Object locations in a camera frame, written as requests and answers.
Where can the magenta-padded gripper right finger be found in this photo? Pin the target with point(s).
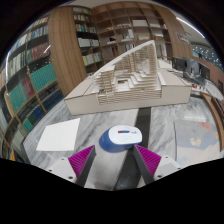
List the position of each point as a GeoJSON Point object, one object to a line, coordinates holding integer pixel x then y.
{"type": "Point", "coordinates": [150, 160]}

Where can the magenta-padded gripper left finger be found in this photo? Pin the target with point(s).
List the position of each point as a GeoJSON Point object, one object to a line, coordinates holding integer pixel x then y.
{"type": "Point", "coordinates": [80, 161]}

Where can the blue and white computer mouse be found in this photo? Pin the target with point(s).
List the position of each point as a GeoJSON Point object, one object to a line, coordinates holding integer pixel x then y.
{"type": "Point", "coordinates": [120, 138]}

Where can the white rectangular mouse pad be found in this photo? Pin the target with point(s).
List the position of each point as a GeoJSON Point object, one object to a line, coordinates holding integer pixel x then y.
{"type": "Point", "coordinates": [59, 135]}

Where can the colourful printed sheet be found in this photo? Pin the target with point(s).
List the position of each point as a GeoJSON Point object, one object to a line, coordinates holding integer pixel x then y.
{"type": "Point", "coordinates": [195, 138]}

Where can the pale wooden architectural model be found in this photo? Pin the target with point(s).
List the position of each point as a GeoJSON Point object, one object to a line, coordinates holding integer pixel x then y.
{"type": "Point", "coordinates": [133, 90]}

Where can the curved bookshelf with colourful books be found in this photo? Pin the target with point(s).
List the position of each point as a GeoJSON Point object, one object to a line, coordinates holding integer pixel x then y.
{"type": "Point", "coordinates": [36, 80]}

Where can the dark grey building model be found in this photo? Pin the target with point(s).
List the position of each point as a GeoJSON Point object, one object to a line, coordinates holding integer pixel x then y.
{"type": "Point", "coordinates": [191, 68]}

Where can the wooden bookshelf with white books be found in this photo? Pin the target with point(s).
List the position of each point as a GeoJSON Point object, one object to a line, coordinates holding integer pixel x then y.
{"type": "Point", "coordinates": [88, 43]}

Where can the group of small ceiling lights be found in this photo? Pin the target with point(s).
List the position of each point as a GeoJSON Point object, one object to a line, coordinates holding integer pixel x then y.
{"type": "Point", "coordinates": [206, 54]}

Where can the open wooden display shelf unit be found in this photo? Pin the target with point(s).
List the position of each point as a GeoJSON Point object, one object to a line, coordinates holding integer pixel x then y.
{"type": "Point", "coordinates": [133, 30]}

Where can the long ceiling light strip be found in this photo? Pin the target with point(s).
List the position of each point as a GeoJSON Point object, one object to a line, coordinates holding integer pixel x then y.
{"type": "Point", "coordinates": [190, 26]}

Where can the wall sign plaque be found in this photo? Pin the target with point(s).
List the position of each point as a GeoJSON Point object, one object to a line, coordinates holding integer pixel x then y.
{"type": "Point", "coordinates": [183, 37]}

